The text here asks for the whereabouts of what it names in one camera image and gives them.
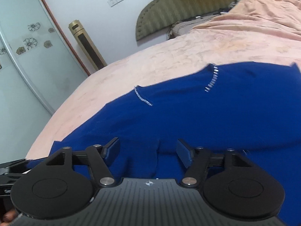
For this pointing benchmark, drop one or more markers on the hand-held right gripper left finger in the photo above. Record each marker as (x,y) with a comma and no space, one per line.
(112,147)

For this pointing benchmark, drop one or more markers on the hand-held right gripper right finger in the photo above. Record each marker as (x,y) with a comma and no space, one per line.
(184,152)

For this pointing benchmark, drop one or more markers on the blue knit garment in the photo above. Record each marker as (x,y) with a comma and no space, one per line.
(188,113)

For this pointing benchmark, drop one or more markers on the flower print wardrobe door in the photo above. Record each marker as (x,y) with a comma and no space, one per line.
(23,75)

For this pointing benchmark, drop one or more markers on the pink blanket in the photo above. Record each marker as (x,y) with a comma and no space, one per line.
(164,51)

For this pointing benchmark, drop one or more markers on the gold tower air conditioner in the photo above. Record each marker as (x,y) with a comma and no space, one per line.
(87,44)

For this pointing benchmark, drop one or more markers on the dark cloth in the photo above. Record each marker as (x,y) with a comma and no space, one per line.
(229,7)

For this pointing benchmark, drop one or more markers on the olive striped headboard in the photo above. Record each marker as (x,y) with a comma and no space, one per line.
(188,0)

